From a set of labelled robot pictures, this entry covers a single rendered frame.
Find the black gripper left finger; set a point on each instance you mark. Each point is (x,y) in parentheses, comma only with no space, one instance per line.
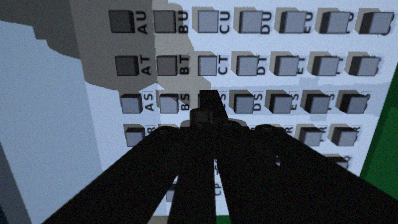
(131,189)

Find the light blue keypad machine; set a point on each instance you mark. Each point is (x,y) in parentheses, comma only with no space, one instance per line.
(155,55)

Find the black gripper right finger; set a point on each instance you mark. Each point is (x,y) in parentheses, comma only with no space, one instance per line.
(321,191)

